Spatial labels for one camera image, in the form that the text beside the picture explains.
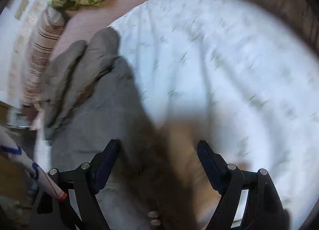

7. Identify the olive quilted hooded jacket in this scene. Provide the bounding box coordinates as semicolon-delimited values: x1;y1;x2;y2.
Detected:
40;27;218;229

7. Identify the pink maroon blanket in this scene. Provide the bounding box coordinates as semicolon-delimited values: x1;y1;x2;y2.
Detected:
51;0;147;60

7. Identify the brown striped cushion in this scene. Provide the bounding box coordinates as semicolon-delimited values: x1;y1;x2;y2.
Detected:
22;6;66;106

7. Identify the white leaf-print bed quilt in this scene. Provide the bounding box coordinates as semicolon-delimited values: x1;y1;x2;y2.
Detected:
101;0;318;229

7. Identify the white patterned sleeve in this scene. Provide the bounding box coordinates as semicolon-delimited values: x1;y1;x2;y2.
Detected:
1;127;68;201

